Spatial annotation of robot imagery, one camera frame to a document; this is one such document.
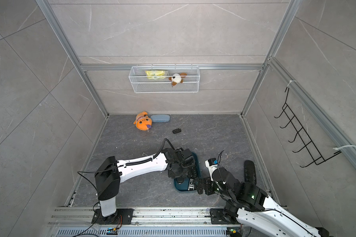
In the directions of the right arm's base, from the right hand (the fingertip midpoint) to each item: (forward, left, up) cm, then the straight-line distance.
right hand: (201, 181), depth 69 cm
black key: (+42, +13, -14) cm, 47 cm away
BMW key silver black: (+2, +4, -15) cm, 15 cm away
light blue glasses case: (+53, +25, -12) cm, 60 cm away
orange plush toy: (+45, +37, -7) cm, 59 cm away
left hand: (+7, +7, -8) cm, 12 cm away
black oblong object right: (+8, -31, -14) cm, 35 cm away
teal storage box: (+1, +8, -11) cm, 14 cm away
